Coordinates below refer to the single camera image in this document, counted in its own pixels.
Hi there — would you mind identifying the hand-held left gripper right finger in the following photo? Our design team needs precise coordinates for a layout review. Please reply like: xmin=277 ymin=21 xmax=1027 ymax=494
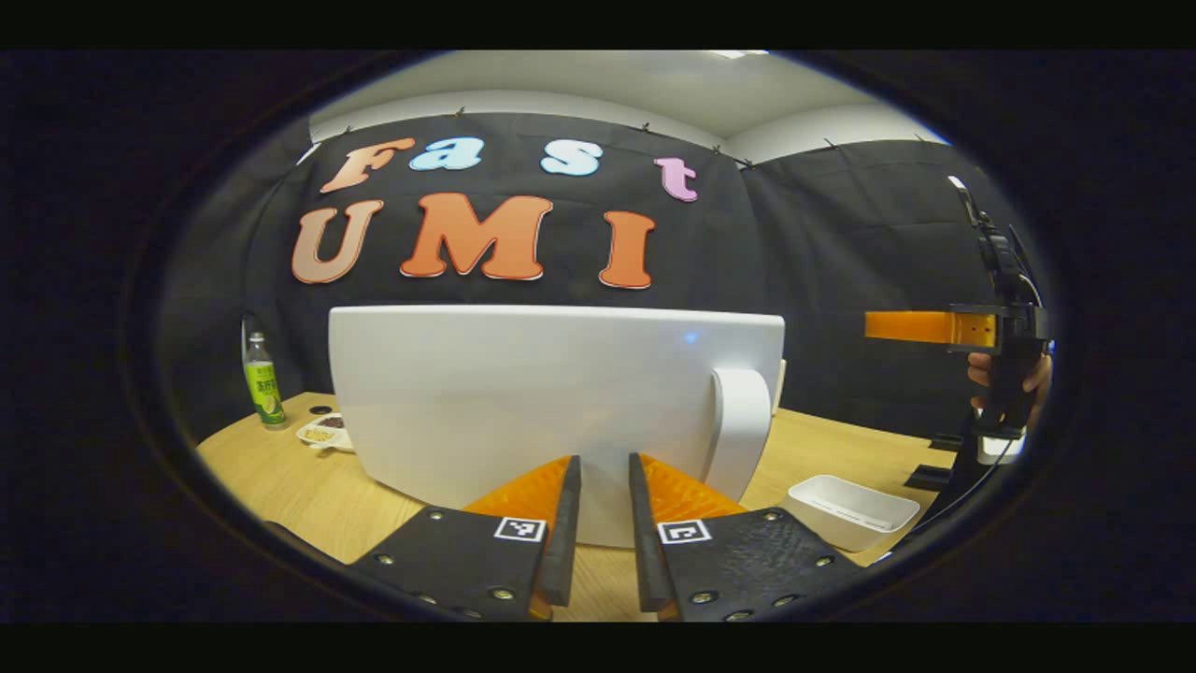
xmin=628 ymin=452 xmax=865 ymax=623

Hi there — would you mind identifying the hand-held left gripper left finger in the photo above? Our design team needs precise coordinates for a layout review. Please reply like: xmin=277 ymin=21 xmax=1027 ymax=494
xmin=348 ymin=455 xmax=582 ymax=623

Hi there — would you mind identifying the white microwave oven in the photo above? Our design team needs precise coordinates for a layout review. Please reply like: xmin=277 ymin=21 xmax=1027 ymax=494
xmin=327 ymin=305 xmax=788 ymax=550

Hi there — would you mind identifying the white divided food plate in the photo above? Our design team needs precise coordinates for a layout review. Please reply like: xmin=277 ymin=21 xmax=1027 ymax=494
xmin=295 ymin=412 xmax=356 ymax=454

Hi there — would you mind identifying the black backdrop cloth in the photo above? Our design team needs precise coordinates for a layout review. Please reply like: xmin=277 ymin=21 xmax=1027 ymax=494
xmin=159 ymin=112 xmax=1057 ymax=468

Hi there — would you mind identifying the white plastic tray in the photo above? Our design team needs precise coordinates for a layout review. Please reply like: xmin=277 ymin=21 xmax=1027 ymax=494
xmin=785 ymin=474 xmax=923 ymax=553

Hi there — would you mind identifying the green label drink bottle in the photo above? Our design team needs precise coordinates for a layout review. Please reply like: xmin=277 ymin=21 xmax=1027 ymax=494
xmin=243 ymin=332 xmax=289 ymax=431

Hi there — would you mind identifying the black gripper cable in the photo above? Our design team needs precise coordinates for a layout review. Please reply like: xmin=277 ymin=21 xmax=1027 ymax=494
xmin=883 ymin=437 xmax=1018 ymax=560

